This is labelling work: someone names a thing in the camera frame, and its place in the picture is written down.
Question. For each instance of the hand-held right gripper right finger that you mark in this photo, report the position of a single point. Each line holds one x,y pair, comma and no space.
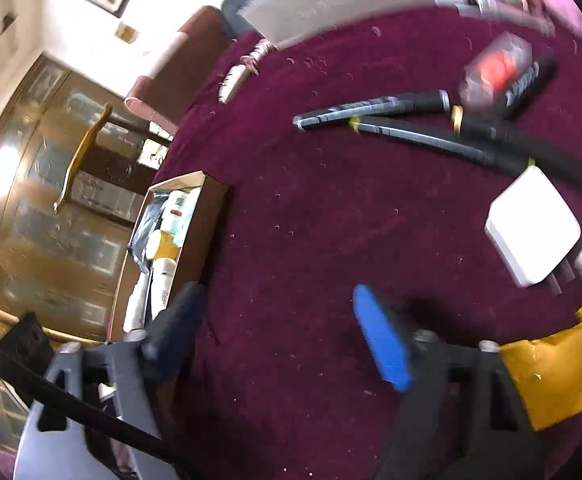
381,335

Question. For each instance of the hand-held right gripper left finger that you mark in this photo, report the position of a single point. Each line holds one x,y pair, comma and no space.
181,320

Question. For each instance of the plain white bottle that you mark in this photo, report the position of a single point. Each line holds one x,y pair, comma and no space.
136,305

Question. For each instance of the cardboard box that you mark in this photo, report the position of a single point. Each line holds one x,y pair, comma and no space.
206,240

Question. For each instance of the yellow snack packet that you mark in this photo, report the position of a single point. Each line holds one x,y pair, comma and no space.
551,375

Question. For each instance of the white square charger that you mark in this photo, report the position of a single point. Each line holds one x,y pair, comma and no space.
531,225

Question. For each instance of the black marker yellow bands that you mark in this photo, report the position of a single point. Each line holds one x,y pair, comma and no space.
421,137

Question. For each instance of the thick black marker gold band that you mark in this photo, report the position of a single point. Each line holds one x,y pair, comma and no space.
536,147

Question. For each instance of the wooden glass door cabinet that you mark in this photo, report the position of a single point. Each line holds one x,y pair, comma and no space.
31,210

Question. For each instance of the wooden chair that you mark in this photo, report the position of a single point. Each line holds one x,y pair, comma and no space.
83,155

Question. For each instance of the maroon armchair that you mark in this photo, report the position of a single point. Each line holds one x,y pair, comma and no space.
171,75

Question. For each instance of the clear plastic case red content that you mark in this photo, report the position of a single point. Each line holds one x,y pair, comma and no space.
496,67

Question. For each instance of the black marker white print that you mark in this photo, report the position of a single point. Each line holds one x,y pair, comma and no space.
528,82

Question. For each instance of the grey flat box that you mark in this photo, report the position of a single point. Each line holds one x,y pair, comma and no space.
341,2

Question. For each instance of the gold wall plaque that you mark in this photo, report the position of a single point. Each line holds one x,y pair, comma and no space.
126,33

